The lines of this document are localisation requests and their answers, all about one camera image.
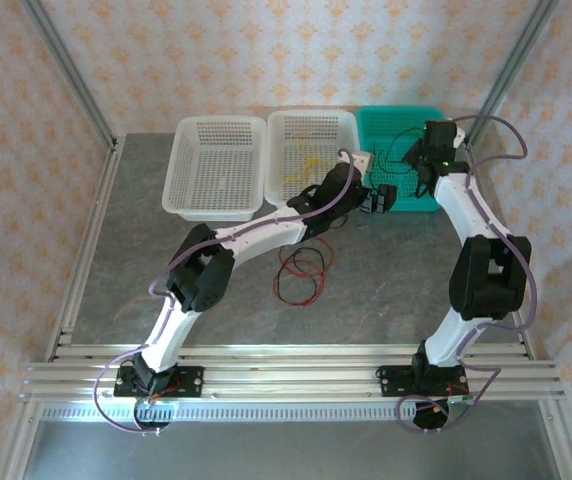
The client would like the black cable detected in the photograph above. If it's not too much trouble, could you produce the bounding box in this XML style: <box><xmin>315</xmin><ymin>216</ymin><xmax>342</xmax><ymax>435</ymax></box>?
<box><xmin>370</xmin><ymin>126</ymin><xmax>435</xmax><ymax>202</ymax></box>

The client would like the teal perforated plastic basket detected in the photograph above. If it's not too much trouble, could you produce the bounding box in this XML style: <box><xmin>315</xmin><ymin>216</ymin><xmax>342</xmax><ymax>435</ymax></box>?
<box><xmin>356</xmin><ymin>106</ymin><xmax>466</xmax><ymax>215</ymax></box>

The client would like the orange cable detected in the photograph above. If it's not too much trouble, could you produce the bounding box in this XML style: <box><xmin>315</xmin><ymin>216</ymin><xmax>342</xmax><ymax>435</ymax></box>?
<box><xmin>295</xmin><ymin>151</ymin><xmax>341</xmax><ymax>174</ymax></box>

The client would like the yellow cable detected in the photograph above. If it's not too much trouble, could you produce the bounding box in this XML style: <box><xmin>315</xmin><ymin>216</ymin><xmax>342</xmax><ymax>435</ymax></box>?
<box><xmin>285</xmin><ymin>141</ymin><xmax>318</xmax><ymax>188</ymax></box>

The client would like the red cable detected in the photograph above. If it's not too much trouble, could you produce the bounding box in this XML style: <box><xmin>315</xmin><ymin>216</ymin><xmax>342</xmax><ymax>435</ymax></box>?
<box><xmin>279</xmin><ymin>257</ymin><xmax>327</xmax><ymax>307</ymax></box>
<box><xmin>278</xmin><ymin>236</ymin><xmax>336</xmax><ymax>308</ymax></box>

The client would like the white perforated plastic basket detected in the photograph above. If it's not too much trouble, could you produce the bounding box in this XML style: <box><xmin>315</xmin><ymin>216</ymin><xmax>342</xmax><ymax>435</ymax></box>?
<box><xmin>263</xmin><ymin>109</ymin><xmax>364</xmax><ymax>216</ymax></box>
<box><xmin>160</xmin><ymin>115</ymin><xmax>268</xmax><ymax>223</ymax></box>

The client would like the patterned backdrop cloth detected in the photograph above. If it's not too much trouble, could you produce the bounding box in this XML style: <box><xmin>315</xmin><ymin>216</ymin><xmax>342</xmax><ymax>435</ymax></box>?
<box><xmin>0</xmin><ymin>0</ymin><xmax>572</xmax><ymax>480</ymax></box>

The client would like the grey metal shelf panel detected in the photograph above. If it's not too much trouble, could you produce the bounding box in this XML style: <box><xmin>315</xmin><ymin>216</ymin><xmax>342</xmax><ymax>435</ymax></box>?
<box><xmin>20</xmin><ymin>418</ymin><xmax>563</xmax><ymax>480</ymax></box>

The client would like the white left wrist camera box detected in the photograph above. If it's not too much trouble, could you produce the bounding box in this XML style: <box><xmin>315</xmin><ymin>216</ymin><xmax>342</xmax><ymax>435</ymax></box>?
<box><xmin>347</xmin><ymin>151</ymin><xmax>376</xmax><ymax>175</ymax></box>

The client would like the aluminium frame post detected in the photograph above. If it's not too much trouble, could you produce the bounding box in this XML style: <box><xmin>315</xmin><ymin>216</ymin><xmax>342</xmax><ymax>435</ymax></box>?
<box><xmin>18</xmin><ymin>0</ymin><xmax>120</xmax><ymax>151</ymax></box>
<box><xmin>462</xmin><ymin>0</ymin><xmax>562</xmax><ymax>149</ymax></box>

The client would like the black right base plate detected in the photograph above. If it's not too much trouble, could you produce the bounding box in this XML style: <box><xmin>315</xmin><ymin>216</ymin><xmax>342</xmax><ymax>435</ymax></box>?
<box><xmin>376</xmin><ymin>365</ymin><xmax>468</xmax><ymax>399</ymax></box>

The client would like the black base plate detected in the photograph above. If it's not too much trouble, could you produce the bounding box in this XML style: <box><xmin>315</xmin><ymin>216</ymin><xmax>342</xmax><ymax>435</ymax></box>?
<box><xmin>376</xmin><ymin>365</ymin><xmax>468</xmax><ymax>399</ymax></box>
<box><xmin>114</xmin><ymin>366</ymin><xmax>205</xmax><ymax>399</ymax></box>

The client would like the aluminium mounting rail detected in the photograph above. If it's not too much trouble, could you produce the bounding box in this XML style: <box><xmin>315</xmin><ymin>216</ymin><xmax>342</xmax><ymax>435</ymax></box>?
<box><xmin>18</xmin><ymin>342</ymin><xmax>567</xmax><ymax>404</ymax></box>

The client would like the grey slotted cable duct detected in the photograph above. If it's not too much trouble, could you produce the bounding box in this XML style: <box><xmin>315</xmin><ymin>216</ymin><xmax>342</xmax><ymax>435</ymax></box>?
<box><xmin>39</xmin><ymin>402</ymin><xmax>463</xmax><ymax>424</ymax></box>

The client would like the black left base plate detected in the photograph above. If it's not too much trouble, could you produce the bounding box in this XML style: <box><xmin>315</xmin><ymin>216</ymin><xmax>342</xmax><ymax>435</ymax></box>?
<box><xmin>114</xmin><ymin>366</ymin><xmax>205</xmax><ymax>399</ymax></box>

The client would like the aluminium table edge rail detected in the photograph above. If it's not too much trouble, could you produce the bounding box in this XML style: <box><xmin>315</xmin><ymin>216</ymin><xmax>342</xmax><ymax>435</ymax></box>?
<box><xmin>463</xmin><ymin>139</ymin><xmax>572</xmax><ymax>480</ymax></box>
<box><xmin>1</xmin><ymin>137</ymin><xmax>126</xmax><ymax>480</ymax></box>

